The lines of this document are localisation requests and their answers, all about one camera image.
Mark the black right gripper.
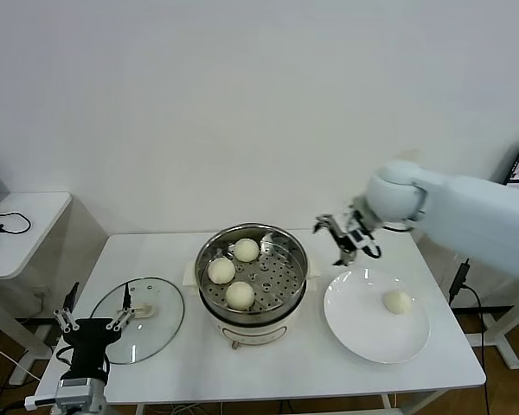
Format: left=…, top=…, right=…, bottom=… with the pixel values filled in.
left=313, top=207, right=364, bottom=265

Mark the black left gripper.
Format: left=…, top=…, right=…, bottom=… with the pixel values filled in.
left=54, top=283, right=134, bottom=378

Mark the round glass pot lid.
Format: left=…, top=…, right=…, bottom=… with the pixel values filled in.
left=89, top=277, right=186, bottom=367

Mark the white steamed baozi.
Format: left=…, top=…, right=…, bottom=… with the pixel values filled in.
left=381, top=290, right=414, bottom=316
left=234, top=238, right=260, bottom=263
left=225, top=280, right=256, bottom=311
left=207, top=258, right=237, bottom=285

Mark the stainless steel steamer basket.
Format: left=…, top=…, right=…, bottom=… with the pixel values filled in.
left=182, top=222, right=322, bottom=319

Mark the large white round plate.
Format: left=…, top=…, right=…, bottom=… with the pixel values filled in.
left=323, top=268, right=432, bottom=365

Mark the white side desk with mouse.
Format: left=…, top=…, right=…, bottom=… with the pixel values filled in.
left=0, top=192, right=73, bottom=386

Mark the cream electric pot base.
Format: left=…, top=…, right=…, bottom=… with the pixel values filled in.
left=198, top=276, right=319, bottom=350

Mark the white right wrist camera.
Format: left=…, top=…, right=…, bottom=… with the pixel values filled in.
left=348, top=227, right=373, bottom=250

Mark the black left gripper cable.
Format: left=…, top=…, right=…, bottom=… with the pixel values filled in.
left=54, top=345, right=74, bottom=367

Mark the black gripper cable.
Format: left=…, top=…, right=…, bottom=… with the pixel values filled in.
left=369, top=218, right=423, bottom=259
left=54, top=345, right=74, bottom=367

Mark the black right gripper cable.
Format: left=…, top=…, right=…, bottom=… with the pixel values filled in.
left=369, top=218, right=423, bottom=259

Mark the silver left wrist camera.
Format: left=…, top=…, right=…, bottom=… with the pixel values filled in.
left=54, top=377, right=97, bottom=401

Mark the white floor cable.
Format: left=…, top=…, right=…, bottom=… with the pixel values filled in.
left=0, top=336, right=42, bottom=384

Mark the thin black looped cable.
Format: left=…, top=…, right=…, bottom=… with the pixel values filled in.
left=0, top=211, right=32, bottom=235

